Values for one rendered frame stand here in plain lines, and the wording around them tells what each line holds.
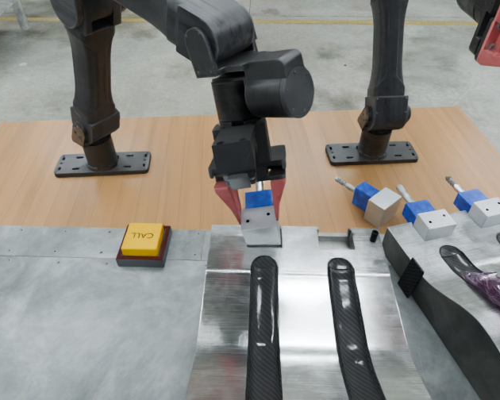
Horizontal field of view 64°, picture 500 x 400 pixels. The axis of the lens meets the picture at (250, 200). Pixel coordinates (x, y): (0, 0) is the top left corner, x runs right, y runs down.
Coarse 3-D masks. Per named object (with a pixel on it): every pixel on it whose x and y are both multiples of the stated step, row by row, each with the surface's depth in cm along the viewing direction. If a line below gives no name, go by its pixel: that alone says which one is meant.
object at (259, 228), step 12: (252, 192) 61; (264, 192) 61; (252, 204) 60; (264, 204) 60; (252, 216) 57; (264, 216) 57; (252, 228) 56; (264, 228) 56; (276, 228) 56; (252, 240) 59; (264, 240) 59; (276, 240) 59
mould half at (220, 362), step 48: (240, 240) 61; (288, 240) 61; (240, 288) 55; (288, 288) 55; (384, 288) 55; (240, 336) 50; (288, 336) 50; (384, 336) 50; (192, 384) 44; (240, 384) 44; (288, 384) 44; (336, 384) 44; (384, 384) 44
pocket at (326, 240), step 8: (320, 240) 64; (328, 240) 64; (336, 240) 64; (344, 240) 64; (352, 240) 61; (320, 248) 63; (328, 248) 63; (336, 248) 63; (344, 248) 63; (352, 248) 61
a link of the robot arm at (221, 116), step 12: (228, 72) 50; (240, 72) 48; (216, 84) 48; (228, 84) 48; (240, 84) 48; (216, 96) 49; (228, 96) 48; (240, 96) 48; (216, 108) 51; (228, 108) 49; (240, 108) 49; (228, 120) 50; (240, 120) 50
